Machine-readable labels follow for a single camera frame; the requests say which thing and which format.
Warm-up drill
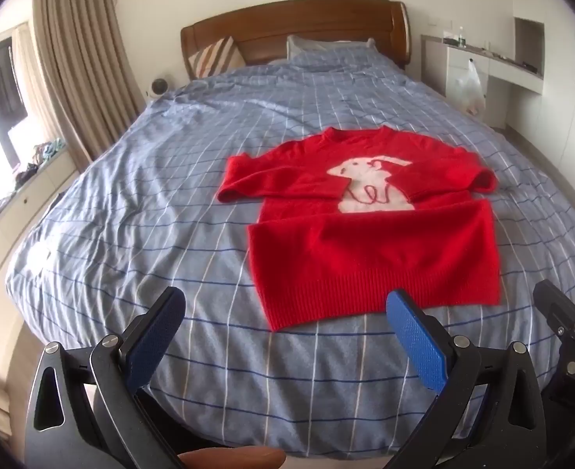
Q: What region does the white window-side cabinet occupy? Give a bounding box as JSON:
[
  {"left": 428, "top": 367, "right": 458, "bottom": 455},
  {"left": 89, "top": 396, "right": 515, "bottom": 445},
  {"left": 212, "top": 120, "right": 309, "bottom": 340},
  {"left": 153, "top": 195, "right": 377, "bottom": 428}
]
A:
[{"left": 0, "top": 149, "right": 80, "bottom": 313}]

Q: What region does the striped pillow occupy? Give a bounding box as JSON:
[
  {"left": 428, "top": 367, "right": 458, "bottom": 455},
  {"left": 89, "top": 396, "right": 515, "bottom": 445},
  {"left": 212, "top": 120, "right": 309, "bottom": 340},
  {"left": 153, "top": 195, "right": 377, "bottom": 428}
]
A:
[{"left": 188, "top": 36, "right": 246, "bottom": 79}]

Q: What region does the red sweater with white animal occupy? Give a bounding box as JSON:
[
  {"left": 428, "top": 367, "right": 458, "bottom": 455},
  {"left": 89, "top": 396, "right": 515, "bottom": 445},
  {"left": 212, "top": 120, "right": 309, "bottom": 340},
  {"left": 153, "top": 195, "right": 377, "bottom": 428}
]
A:
[{"left": 216, "top": 126, "right": 502, "bottom": 333}]

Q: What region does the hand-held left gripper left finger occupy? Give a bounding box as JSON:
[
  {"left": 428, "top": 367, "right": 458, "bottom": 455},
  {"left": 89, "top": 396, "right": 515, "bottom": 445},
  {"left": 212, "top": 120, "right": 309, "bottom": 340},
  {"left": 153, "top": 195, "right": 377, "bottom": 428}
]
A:
[{"left": 26, "top": 287, "right": 187, "bottom": 469}]

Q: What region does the wooden headboard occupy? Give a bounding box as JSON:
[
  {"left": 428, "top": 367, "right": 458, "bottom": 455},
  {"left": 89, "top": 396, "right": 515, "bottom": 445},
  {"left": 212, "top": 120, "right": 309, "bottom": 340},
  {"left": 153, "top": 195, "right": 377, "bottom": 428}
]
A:
[{"left": 180, "top": 0, "right": 412, "bottom": 80}]

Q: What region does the beige curtain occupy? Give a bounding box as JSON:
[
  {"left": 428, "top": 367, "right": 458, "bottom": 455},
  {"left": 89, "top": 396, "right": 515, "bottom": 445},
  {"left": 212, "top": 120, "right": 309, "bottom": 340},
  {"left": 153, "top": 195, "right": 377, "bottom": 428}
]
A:
[{"left": 32, "top": 0, "right": 146, "bottom": 174}]

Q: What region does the bed with blue checked sheet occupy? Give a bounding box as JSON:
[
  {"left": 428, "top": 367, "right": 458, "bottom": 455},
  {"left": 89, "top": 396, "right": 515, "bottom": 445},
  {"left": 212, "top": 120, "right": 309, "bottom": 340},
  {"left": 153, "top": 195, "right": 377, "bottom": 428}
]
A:
[{"left": 5, "top": 51, "right": 575, "bottom": 460}]

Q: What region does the white plastic bag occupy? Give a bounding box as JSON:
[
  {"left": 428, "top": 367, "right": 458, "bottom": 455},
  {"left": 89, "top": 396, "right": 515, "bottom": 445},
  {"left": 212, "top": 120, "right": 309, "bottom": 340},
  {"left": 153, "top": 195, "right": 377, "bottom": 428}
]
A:
[{"left": 451, "top": 59, "right": 486, "bottom": 115}]

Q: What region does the person's left hand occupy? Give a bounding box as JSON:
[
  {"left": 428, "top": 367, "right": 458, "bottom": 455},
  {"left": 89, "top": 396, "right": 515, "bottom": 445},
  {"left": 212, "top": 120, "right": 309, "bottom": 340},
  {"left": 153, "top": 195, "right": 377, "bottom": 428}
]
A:
[{"left": 177, "top": 446, "right": 287, "bottom": 469}]

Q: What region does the white desk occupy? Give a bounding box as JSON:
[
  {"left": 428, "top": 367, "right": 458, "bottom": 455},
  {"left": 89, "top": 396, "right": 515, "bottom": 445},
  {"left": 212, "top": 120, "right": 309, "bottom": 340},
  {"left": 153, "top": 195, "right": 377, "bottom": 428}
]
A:
[{"left": 420, "top": 34, "right": 545, "bottom": 130}]

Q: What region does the blue pillow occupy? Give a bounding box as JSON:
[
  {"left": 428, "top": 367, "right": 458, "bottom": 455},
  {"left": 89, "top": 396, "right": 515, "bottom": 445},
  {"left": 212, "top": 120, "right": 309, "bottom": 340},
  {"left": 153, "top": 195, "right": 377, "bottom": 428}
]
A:
[{"left": 286, "top": 34, "right": 379, "bottom": 62}]

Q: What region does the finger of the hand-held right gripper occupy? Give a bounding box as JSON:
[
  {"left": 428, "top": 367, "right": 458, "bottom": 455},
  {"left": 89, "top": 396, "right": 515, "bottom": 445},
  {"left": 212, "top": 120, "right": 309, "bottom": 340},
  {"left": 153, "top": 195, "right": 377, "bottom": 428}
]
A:
[{"left": 533, "top": 279, "right": 575, "bottom": 367}]

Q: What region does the pile of clothes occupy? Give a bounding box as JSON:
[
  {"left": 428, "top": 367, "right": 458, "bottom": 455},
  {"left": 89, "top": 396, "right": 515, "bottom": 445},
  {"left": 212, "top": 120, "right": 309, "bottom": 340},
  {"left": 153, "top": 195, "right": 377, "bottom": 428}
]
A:
[{"left": 14, "top": 139, "right": 66, "bottom": 186}]

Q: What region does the sheer light curtain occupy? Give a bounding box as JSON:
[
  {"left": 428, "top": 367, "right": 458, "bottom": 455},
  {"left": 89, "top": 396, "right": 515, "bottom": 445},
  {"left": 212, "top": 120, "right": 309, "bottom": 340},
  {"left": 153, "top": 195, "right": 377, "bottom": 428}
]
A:
[{"left": 11, "top": 24, "right": 73, "bottom": 157}]

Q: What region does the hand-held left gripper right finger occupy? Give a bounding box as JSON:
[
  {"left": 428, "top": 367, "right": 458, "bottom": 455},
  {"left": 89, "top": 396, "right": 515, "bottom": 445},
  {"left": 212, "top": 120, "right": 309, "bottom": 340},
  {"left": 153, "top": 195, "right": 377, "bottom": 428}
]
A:
[{"left": 380, "top": 290, "right": 547, "bottom": 469}]

